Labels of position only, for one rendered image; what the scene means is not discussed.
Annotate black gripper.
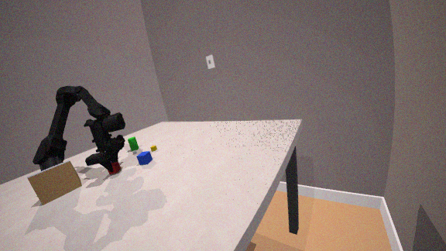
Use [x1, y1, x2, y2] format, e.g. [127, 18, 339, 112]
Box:
[85, 132, 120, 172]

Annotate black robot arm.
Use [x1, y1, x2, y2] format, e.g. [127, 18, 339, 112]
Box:
[33, 86, 125, 171]

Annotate green block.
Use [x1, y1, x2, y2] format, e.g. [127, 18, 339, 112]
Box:
[130, 143, 139, 151]
[128, 137, 137, 146]

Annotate blue block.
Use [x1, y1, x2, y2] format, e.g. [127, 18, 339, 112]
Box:
[137, 151, 153, 165]

